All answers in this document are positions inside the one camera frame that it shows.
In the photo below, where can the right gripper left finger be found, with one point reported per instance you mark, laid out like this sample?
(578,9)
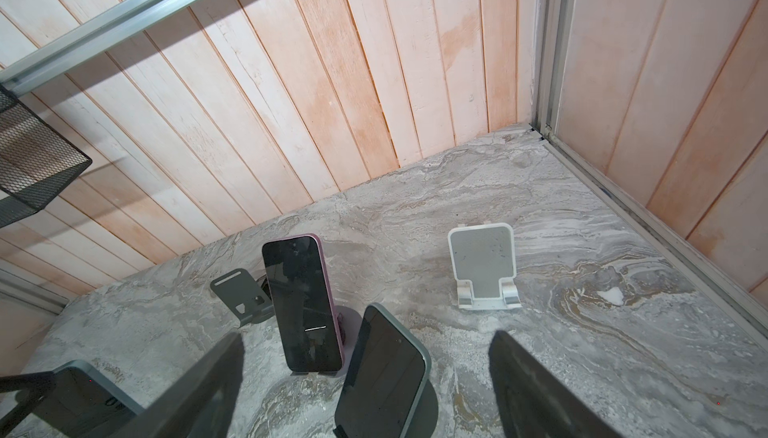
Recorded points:
(202,402)

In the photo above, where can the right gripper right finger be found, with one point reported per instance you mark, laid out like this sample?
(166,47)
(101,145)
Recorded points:
(531,401)

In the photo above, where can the dark grey phone stand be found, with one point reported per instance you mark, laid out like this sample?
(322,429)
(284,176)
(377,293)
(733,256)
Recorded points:
(248,298)

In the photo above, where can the white folding phone stand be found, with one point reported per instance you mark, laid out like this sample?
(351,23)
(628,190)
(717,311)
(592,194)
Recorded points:
(484,266)

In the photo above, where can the round stand right phone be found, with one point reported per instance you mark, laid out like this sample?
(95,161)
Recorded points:
(424,420)

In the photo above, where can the green phone on round stand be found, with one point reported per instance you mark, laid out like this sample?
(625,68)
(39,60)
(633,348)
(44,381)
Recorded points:
(74,399)

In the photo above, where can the dark phone right stand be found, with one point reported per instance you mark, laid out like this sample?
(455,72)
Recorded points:
(384,382)

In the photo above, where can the purple phone rear stand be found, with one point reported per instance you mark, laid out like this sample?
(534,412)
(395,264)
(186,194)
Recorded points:
(304,308)

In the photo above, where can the black wire mesh basket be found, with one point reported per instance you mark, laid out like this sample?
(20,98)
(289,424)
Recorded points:
(37,162)

